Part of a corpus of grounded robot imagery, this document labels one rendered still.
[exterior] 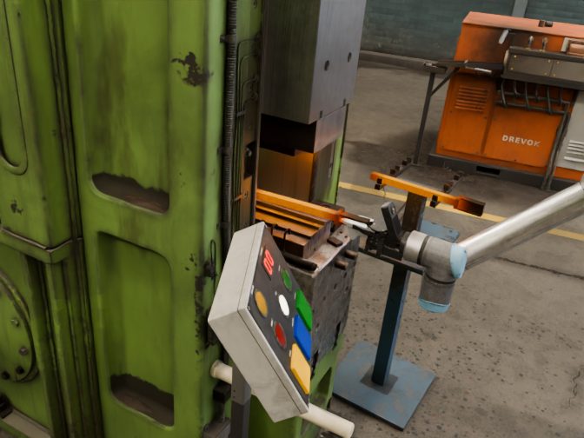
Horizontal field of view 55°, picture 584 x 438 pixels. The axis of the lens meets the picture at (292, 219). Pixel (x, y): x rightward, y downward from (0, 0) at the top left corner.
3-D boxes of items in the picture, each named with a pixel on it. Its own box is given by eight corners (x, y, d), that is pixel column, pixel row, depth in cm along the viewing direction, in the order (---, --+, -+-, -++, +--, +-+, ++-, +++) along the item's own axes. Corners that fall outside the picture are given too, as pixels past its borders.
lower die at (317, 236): (329, 237, 184) (332, 215, 180) (301, 264, 168) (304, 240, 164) (223, 203, 200) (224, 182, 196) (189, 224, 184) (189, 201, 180)
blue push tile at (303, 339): (311, 338, 128) (297, 313, 125) (311, 360, 122) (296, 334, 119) (304, 340, 129) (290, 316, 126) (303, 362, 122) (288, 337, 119)
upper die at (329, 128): (342, 136, 168) (346, 104, 163) (313, 154, 152) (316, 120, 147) (226, 107, 184) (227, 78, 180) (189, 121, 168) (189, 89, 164)
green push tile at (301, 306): (312, 311, 137) (300, 288, 134) (311, 331, 130) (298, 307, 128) (305, 314, 137) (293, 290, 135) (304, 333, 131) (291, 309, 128)
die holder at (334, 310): (346, 328, 214) (361, 226, 194) (301, 388, 184) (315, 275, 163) (224, 280, 236) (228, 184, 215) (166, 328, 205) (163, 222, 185)
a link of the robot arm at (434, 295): (447, 298, 171) (457, 264, 166) (447, 320, 161) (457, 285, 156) (417, 291, 173) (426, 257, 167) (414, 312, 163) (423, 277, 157)
